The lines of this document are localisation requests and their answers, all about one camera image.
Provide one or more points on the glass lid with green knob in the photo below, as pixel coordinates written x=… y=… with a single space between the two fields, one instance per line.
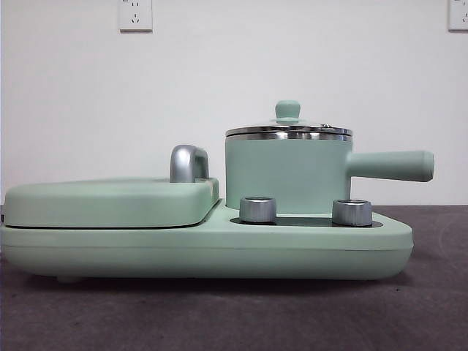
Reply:
x=287 y=110

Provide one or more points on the silver control dial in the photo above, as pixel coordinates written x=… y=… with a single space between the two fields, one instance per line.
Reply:
x=257 y=210
x=351 y=213

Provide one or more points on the mint green cooker base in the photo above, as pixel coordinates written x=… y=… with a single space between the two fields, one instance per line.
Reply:
x=183 y=252

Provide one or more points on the white wall socket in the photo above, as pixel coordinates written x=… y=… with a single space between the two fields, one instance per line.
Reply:
x=135 y=16
x=459 y=16

